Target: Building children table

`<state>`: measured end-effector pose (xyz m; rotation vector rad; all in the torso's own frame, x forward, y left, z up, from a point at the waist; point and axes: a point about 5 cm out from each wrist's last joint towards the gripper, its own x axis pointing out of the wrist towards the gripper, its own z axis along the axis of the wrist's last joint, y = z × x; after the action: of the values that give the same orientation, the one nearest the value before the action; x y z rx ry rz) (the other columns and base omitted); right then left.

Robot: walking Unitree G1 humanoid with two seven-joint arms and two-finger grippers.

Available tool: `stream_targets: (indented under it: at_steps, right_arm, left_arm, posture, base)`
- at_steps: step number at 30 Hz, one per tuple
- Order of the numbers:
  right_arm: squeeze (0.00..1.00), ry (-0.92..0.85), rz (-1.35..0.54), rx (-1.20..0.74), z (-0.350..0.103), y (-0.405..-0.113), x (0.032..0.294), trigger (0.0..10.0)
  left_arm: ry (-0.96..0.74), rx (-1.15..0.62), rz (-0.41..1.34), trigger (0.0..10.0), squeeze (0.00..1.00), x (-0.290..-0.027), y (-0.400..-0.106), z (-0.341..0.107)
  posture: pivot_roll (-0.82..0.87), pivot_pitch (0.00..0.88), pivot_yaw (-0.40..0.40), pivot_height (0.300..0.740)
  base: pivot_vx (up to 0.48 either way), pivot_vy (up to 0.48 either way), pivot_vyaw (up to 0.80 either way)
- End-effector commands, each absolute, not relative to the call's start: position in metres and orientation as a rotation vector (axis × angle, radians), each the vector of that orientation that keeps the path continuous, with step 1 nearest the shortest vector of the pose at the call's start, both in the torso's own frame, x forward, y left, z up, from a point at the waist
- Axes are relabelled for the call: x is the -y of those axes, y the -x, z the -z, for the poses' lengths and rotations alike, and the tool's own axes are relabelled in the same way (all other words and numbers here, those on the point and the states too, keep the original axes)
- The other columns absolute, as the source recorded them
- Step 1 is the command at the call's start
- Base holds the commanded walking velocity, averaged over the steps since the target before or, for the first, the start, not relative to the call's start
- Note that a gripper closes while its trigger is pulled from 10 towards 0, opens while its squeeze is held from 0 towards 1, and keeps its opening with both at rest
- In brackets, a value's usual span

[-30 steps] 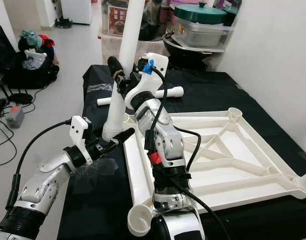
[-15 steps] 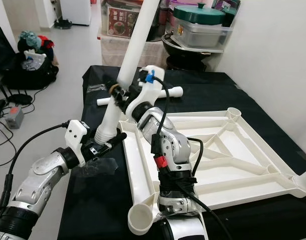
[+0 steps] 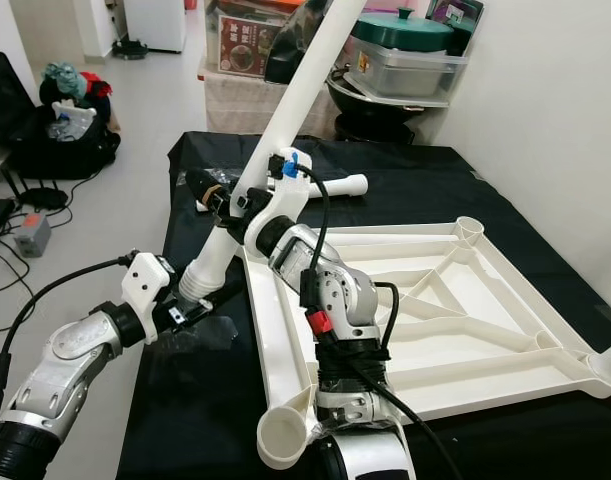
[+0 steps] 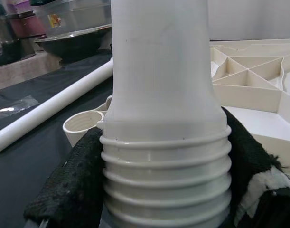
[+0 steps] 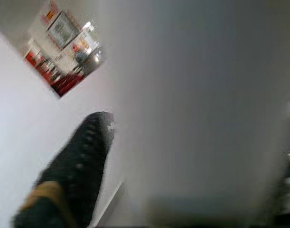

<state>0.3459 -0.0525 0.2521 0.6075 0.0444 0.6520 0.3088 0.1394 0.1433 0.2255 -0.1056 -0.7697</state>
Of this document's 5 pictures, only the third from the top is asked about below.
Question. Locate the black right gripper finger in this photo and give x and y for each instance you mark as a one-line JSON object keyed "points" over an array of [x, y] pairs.
{"points": [[208, 188]]}

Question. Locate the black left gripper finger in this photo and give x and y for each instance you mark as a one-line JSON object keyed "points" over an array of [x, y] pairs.
{"points": [[217, 297]]}

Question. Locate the white plastic children table top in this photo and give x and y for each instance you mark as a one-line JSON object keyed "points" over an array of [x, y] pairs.
{"points": [[495, 300]]}

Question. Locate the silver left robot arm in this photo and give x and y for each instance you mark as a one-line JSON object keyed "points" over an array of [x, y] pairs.
{"points": [[65, 375]]}

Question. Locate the clear tape patch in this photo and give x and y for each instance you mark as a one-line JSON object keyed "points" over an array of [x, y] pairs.
{"points": [[200, 333]]}

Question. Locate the beige cloth covered table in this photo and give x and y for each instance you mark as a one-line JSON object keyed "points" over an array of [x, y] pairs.
{"points": [[260, 105]]}

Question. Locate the white plastic bag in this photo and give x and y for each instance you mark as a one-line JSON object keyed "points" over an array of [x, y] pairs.
{"points": [[72, 120]]}

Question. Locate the black fan base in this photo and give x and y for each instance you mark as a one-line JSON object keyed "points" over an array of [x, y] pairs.
{"points": [[127, 51]]}

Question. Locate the black round wok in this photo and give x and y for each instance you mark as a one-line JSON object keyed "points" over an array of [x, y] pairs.
{"points": [[375, 118]]}

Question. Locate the black wifi router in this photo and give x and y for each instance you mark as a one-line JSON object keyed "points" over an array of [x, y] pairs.
{"points": [[45, 200]]}

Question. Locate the grey electrical box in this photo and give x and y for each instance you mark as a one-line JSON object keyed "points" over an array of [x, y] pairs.
{"points": [[31, 236]]}

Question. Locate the shiny black bag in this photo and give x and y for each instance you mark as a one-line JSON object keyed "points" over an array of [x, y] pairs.
{"points": [[293, 45]]}

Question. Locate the white cabinet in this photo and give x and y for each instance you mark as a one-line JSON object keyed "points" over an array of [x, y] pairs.
{"points": [[155, 22]]}

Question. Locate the clear plastic storage container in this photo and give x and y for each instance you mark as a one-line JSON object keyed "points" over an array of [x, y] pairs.
{"points": [[410, 75]]}

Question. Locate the black open suitcase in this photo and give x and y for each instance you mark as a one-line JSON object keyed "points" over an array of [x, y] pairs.
{"points": [[10, 100]]}

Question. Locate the green round pot lid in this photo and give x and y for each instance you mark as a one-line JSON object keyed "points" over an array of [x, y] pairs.
{"points": [[405, 30]]}

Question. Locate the purple picture box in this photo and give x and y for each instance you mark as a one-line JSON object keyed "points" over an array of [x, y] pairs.
{"points": [[457, 12]]}

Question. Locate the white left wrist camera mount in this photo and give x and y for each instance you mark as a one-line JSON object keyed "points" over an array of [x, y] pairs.
{"points": [[150, 288]]}

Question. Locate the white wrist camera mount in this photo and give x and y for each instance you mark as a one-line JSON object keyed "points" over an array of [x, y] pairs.
{"points": [[285, 198], [150, 288]]}

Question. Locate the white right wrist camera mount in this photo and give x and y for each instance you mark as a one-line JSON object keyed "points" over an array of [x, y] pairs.
{"points": [[285, 198]]}

